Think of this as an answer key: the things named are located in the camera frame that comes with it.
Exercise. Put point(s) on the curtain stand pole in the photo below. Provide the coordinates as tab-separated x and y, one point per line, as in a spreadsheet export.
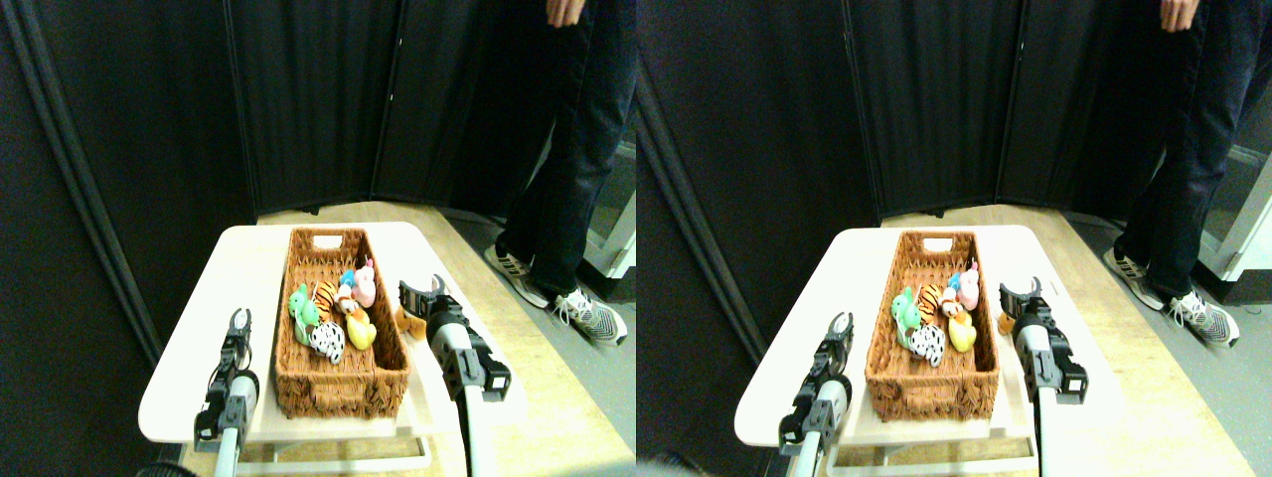
691	184
84	179

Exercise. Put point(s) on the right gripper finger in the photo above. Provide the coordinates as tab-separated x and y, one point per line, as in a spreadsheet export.
1011	300
412	298
438	287
1036	289

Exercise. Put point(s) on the yellow duck toy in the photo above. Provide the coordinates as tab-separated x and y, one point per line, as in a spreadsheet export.
964	335
362	332

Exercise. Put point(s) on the black and white toy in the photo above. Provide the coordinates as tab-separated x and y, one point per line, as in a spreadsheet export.
328	343
930	346

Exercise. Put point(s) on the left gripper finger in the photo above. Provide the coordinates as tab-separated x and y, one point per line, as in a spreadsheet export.
232	324
831	327
847	325
246	322

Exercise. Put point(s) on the orange tiger toy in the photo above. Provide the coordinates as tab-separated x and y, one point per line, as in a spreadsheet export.
324	296
929	298

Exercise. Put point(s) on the low white table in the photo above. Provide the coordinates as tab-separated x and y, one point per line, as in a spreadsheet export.
393	243
999	246

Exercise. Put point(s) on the person's legs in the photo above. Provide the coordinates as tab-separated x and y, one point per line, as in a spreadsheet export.
1202	149
586	149

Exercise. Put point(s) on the small green toy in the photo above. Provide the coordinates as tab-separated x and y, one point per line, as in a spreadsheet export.
901	303
299	299

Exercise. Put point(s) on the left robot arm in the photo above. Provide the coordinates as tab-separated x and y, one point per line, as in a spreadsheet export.
243	395
833	397

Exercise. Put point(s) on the person's hand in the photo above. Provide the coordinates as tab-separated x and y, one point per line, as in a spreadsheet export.
1180	12
564	10

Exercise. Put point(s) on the brown toy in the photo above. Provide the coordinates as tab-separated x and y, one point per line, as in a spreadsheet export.
1006	325
407	322

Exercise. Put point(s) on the brown wicker basket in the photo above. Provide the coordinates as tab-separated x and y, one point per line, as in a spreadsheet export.
929	396
338	393

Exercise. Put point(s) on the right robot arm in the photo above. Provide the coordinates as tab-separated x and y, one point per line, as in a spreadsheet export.
1032	338
447	335

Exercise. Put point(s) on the black bracket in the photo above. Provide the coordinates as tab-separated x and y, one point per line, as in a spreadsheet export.
1073	380

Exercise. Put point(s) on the pink toy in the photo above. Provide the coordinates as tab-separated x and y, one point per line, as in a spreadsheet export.
968	292
364	289

